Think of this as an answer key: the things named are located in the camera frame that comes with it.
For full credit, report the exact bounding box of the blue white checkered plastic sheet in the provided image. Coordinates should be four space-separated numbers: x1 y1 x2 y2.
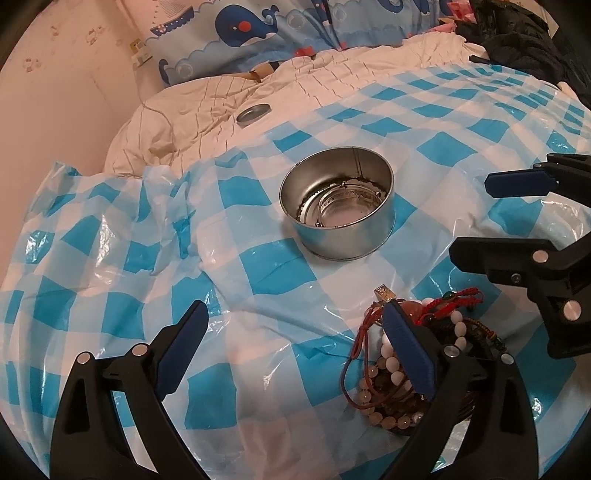
1 66 590 479

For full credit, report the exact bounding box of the blue whale print pillow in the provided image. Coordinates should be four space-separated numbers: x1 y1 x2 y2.
144 0 451 85

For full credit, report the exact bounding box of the round silver metal tin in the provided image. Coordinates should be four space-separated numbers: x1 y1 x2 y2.
280 146 396 261

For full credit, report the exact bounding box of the pile of beaded bracelets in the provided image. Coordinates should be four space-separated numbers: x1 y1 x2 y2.
339 284 509 431

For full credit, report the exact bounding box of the wall power socket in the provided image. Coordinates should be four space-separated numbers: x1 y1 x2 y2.
130 39 152 70

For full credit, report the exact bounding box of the brown box on bed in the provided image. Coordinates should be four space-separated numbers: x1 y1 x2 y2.
231 61 280 83

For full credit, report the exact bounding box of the black clothing pile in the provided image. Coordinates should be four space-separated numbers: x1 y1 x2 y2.
457 1 590 95

